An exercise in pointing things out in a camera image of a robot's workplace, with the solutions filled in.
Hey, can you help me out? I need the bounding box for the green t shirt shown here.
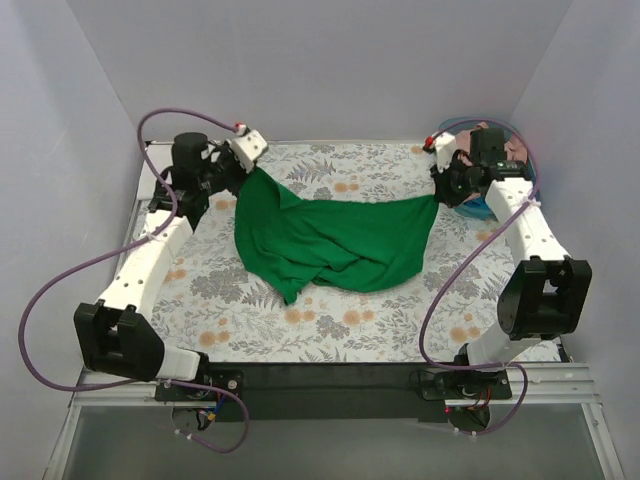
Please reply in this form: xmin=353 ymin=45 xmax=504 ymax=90
xmin=234 ymin=169 xmax=438 ymax=305

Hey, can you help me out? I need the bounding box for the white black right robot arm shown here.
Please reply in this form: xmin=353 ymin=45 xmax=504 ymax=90
xmin=424 ymin=128 xmax=592 ymax=398

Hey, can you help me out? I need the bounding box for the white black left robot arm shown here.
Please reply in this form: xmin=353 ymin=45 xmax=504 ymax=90
xmin=74 ymin=132 xmax=266 ymax=400

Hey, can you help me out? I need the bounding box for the blue crumpled t shirt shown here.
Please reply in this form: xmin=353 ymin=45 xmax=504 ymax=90
xmin=456 ymin=197 xmax=493 ymax=220

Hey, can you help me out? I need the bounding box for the blue plastic basket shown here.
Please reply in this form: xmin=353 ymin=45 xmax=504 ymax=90
xmin=436 ymin=117 xmax=543 ymax=219

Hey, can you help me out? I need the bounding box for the pink crumpled t shirt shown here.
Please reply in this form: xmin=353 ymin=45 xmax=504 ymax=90
xmin=454 ymin=121 xmax=528 ymax=163

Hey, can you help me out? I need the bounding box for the folded white t shirt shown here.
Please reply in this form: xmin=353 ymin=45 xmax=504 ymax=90
xmin=136 ymin=164 xmax=157 ymax=201

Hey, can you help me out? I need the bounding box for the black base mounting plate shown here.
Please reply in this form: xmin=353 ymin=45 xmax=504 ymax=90
xmin=154 ymin=362 xmax=514 ymax=424

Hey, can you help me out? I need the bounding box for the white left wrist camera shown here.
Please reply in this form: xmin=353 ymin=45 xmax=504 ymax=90
xmin=230 ymin=124 xmax=269 ymax=173

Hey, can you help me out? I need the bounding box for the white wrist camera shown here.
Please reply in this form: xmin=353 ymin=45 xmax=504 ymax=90
xmin=423 ymin=131 xmax=458 ymax=173
xmin=230 ymin=124 xmax=269 ymax=173

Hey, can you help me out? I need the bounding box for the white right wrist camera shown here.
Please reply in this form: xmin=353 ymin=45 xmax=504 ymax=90
xmin=423 ymin=131 xmax=458 ymax=173

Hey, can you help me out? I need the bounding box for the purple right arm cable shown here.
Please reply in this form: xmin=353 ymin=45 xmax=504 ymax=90
xmin=417 ymin=118 xmax=542 ymax=437

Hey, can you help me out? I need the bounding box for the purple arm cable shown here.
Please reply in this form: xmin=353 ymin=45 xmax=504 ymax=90
xmin=417 ymin=118 xmax=542 ymax=437
xmin=18 ymin=108 xmax=251 ymax=455

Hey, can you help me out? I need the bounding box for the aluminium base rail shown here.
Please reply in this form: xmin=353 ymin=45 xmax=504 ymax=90
xmin=72 ymin=363 xmax=601 ymax=407

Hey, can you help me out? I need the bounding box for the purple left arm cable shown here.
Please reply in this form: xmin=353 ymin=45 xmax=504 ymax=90
xmin=18 ymin=108 xmax=251 ymax=455

